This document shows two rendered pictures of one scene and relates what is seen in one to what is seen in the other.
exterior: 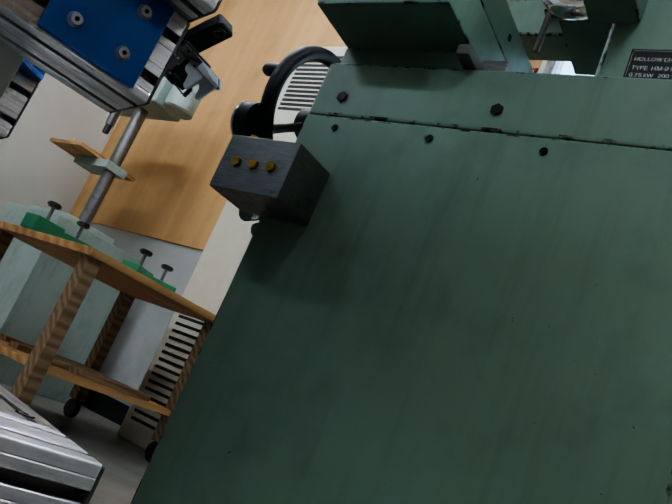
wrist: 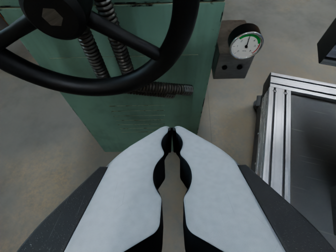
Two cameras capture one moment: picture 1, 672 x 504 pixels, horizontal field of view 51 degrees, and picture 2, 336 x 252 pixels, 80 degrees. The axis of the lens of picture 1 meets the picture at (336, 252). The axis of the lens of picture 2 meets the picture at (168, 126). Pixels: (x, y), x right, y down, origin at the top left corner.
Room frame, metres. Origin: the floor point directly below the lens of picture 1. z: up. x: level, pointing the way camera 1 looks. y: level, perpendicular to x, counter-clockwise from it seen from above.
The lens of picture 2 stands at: (1.26, 0.38, 0.92)
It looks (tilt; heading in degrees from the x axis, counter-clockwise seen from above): 60 degrees down; 237
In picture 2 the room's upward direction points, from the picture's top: 3 degrees counter-clockwise
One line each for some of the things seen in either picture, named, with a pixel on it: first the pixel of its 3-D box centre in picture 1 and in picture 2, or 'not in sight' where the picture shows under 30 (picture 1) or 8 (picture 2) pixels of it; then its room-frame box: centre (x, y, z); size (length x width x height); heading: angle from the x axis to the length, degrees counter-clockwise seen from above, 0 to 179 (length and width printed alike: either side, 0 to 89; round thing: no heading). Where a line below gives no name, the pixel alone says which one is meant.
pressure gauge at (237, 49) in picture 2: (252, 129); (243, 44); (0.94, 0.18, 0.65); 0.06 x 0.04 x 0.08; 145
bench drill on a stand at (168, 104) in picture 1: (88, 215); not in sight; (3.18, 1.10, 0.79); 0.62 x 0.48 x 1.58; 53
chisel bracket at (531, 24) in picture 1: (532, 33); not in sight; (1.02, -0.16, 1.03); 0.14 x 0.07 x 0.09; 55
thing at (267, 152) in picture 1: (268, 178); (230, 50); (0.90, 0.12, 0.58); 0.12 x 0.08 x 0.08; 55
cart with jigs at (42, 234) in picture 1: (87, 328); not in sight; (2.40, 0.67, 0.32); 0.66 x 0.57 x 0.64; 143
